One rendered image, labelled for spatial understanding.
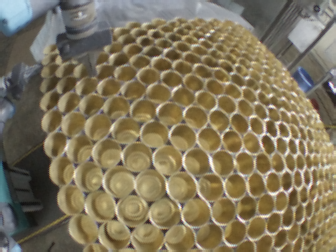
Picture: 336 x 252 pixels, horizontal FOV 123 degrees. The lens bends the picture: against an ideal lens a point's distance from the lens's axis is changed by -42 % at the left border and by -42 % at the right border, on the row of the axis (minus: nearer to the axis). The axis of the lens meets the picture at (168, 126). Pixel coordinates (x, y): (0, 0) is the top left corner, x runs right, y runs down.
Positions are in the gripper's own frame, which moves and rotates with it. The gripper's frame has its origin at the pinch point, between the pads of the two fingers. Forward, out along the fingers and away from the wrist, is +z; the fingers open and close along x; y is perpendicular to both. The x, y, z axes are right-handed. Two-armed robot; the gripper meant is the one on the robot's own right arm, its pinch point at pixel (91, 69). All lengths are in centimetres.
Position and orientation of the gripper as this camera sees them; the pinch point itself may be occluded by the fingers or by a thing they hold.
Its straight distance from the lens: 47.3
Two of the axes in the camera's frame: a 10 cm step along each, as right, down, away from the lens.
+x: 8.8, -3.5, 3.3
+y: 4.5, 8.4, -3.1
